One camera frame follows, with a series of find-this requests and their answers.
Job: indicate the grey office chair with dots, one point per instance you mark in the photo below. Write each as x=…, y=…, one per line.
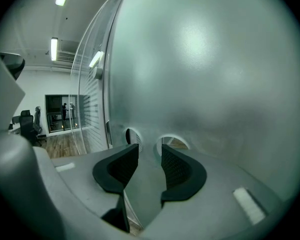
x=37, y=120

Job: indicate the white desk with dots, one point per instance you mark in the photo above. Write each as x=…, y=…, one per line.
x=14, y=127

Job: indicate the ceiling air vent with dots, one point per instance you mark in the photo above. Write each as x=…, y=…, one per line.
x=66, y=56

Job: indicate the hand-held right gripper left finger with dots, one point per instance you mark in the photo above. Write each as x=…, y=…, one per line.
x=120, y=166

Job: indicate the clear striped glass partition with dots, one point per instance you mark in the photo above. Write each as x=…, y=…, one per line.
x=91, y=109

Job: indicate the black mesh office chair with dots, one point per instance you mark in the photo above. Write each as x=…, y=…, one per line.
x=27, y=126

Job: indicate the round metal glass fitting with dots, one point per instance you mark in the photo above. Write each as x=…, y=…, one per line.
x=98, y=73

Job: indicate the dark framed window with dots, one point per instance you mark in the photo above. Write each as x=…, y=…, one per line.
x=55, y=114

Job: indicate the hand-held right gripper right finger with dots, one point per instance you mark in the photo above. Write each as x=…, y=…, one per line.
x=182, y=174

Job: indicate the frosted glass door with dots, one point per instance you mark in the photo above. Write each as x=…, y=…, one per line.
x=202, y=71

